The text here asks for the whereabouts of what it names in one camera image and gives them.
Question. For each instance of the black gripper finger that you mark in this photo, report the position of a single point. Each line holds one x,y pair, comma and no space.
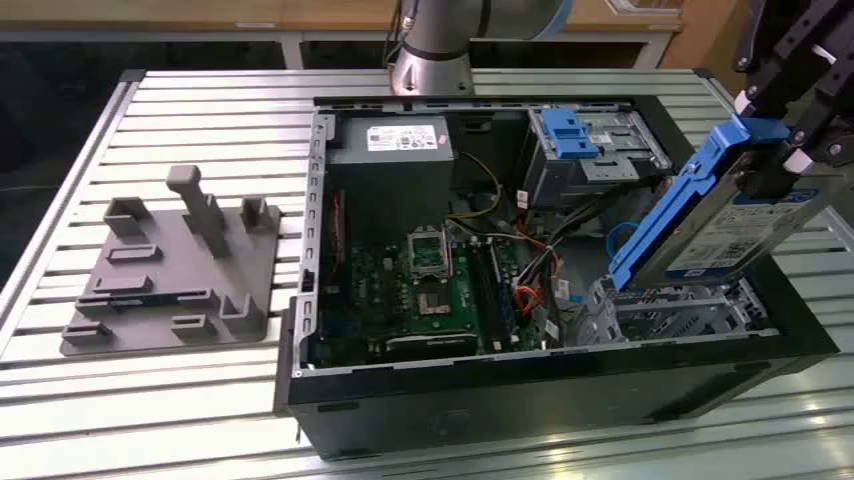
767,170
824,100

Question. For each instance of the hard disk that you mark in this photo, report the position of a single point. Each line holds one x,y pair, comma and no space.
721,235

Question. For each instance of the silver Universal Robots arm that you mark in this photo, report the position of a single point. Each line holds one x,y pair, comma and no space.
434,50

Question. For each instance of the metal disk bay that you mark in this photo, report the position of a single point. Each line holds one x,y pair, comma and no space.
668,320

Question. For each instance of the metal optical drive cage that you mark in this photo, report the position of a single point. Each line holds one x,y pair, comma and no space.
601,175

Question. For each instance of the blue plastic drive latch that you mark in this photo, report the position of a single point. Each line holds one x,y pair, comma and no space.
568,135

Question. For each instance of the CPU socket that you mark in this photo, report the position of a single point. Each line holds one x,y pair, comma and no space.
437,300

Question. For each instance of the dark power supply unit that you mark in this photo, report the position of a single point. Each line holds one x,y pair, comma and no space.
388,185

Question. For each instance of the black open PC case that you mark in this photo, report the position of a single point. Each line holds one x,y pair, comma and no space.
534,400

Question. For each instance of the black graphics card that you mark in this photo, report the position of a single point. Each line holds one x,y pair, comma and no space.
430,345

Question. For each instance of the green motherboard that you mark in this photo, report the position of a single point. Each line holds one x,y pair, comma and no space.
374,300

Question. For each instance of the wooden desk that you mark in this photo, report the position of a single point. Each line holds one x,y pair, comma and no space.
201,12

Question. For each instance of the grey parts rack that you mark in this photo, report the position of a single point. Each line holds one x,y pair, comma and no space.
181,280

